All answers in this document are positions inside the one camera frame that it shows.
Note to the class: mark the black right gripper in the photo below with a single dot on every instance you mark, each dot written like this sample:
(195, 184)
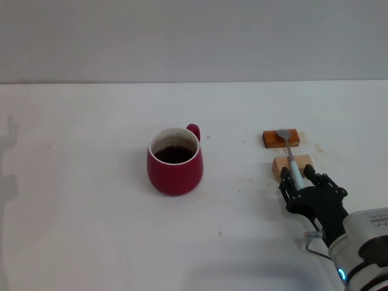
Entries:
(319, 209)

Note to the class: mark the red ceramic mug with coffee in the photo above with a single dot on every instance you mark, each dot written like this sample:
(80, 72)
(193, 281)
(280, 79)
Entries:
(174, 179)

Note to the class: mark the light wooden block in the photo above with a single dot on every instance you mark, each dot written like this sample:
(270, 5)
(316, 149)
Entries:
(280, 165)

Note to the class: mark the dark brown wooden block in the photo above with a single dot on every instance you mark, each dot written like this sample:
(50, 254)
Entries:
(274, 139)

